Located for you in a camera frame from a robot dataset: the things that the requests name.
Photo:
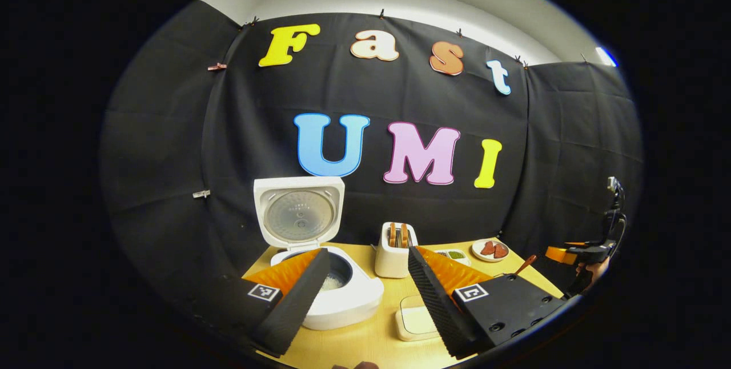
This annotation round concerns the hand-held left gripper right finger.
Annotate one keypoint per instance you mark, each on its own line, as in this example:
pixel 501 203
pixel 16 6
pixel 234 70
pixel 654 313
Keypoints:
pixel 440 312

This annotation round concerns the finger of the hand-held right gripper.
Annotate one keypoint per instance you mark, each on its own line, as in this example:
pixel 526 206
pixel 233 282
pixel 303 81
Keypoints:
pixel 557 253

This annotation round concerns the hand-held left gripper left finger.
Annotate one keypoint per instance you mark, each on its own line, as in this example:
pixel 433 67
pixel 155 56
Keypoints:
pixel 297 306

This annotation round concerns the brown wooden spoon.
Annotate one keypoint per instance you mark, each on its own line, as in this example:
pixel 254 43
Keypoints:
pixel 525 265

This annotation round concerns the white rice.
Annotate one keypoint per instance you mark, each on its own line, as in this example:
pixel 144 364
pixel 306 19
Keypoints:
pixel 332 283

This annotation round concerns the white rice cooker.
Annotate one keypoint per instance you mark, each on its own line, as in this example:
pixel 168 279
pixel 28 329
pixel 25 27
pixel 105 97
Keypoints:
pixel 354 300

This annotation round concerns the clear plastic rice container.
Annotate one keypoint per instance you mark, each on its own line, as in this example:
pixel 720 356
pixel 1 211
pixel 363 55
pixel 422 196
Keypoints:
pixel 405 300

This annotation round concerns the red-brown meat slice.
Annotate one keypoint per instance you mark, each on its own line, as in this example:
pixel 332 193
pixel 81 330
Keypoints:
pixel 487 248
pixel 500 251

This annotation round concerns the white divided bean dish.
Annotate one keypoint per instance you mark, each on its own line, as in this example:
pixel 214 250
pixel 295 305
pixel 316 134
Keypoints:
pixel 456 255

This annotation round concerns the white toaster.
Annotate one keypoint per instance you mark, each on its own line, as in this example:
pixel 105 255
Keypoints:
pixel 391 263

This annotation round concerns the white round plate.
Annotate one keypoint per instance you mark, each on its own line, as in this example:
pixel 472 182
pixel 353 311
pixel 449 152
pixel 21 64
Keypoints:
pixel 477 253

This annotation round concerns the toasted bread slice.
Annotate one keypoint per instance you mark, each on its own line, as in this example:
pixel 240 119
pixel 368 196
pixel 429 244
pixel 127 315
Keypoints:
pixel 392 235
pixel 404 235

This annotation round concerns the silver clip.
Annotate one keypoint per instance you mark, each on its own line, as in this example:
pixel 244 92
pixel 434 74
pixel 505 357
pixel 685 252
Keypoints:
pixel 201 193

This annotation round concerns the short ceiling light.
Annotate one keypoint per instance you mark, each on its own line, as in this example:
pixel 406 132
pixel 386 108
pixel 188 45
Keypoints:
pixel 605 56

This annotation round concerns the copper clip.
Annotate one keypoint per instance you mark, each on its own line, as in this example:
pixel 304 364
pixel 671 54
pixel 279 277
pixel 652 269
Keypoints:
pixel 217 67

